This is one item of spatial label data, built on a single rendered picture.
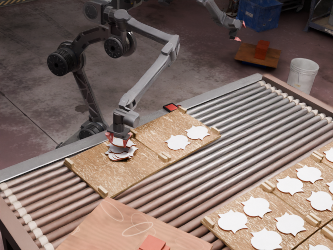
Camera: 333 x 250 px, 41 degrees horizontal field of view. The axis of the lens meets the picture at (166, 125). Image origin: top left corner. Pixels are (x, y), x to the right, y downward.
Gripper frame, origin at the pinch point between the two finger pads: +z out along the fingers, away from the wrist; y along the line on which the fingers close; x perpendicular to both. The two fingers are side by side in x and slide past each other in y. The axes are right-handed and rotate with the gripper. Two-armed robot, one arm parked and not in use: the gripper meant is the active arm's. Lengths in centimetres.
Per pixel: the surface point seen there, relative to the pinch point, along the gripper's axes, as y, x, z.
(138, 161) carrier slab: 10.3, 2.8, 9.8
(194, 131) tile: 28, 41, 9
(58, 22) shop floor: -251, 329, 109
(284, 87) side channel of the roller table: 67, 120, 10
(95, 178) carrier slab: -3.3, -18.0, 9.7
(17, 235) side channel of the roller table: -14, -64, 8
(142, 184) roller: 18.2, -9.2, 12.0
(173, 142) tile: 20.8, 26.1, 9.2
